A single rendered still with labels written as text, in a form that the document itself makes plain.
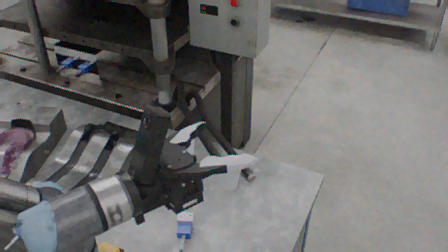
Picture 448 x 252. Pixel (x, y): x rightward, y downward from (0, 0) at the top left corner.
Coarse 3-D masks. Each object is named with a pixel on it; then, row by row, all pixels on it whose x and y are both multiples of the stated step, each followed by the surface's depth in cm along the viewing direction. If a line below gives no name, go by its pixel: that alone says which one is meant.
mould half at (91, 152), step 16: (80, 128) 162; (112, 128) 174; (128, 128) 174; (96, 144) 155; (128, 144) 154; (64, 160) 155; (80, 160) 154; (96, 160) 152; (112, 160) 151; (128, 160) 152; (48, 176) 148; (64, 176) 148; (80, 176) 148
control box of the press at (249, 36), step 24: (192, 0) 172; (216, 0) 168; (240, 0) 163; (264, 0) 168; (192, 24) 179; (216, 24) 174; (240, 24) 169; (264, 24) 176; (216, 48) 181; (240, 48) 175
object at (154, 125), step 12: (144, 108) 65; (156, 108) 64; (144, 120) 63; (156, 120) 62; (168, 120) 63; (144, 132) 64; (156, 132) 63; (144, 144) 64; (156, 144) 63; (132, 156) 66; (144, 156) 63; (156, 156) 64; (132, 168) 66; (144, 168) 63; (156, 168) 65; (144, 180) 64
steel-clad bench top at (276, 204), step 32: (0, 96) 205; (32, 96) 205; (224, 192) 154; (256, 192) 154; (288, 192) 154; (128, 224) 142; (160, 224) 142; (224, 224) 142; (256, 224) 142; (288, 224) 142
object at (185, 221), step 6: (180, 216) 138; (186, 216) 138; (192, 216) 138; (180, 222) 137; (186, 222) 137; (192, 222) 137; (180, 228) 136; (186, 228) 136; (192, 228) 139; (180, 234) 135; (186, 234) 135; (180, 246) 131
